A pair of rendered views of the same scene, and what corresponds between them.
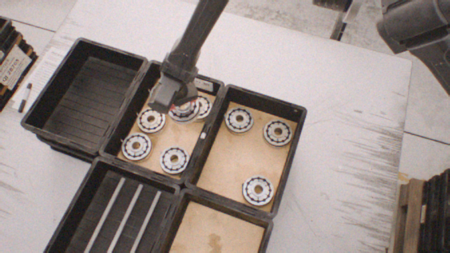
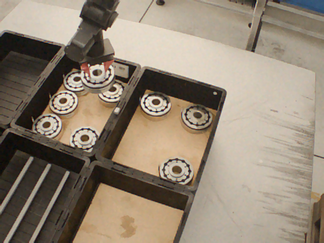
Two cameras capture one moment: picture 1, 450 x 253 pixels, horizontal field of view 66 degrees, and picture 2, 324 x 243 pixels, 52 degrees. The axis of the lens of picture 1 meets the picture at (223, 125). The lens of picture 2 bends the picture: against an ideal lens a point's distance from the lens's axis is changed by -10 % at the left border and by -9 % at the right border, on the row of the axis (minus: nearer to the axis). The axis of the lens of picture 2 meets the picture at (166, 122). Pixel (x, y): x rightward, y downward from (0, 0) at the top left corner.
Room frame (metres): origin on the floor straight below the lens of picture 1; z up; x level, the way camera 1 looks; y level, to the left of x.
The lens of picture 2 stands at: (-0.25, 0.01, 1.80)
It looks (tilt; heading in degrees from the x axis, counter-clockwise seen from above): 53 degrees down; 352
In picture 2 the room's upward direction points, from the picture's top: 7 degrees clockwise
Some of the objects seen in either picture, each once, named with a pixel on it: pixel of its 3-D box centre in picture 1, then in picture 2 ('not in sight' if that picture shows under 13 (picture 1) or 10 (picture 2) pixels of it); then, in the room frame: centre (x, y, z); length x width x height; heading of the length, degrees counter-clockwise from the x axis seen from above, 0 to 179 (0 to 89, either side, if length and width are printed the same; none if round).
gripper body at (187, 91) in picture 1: (177, 87); (93, 45); (0.50, 0.13, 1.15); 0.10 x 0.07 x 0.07; 112
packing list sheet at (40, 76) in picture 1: (51, 81); not in sight; (0.80, 0.75, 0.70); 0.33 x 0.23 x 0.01; 161
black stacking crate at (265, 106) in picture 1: (247, 151); (164, 133); (0.41, -0.08, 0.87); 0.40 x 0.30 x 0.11; 160
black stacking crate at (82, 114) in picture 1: (92, 98); (9, 83); (0.62, 0.48, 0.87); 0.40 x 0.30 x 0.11; 160
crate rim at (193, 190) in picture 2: (248, 146); (166, 123); (0.41, -0.08, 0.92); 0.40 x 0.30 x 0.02; 160
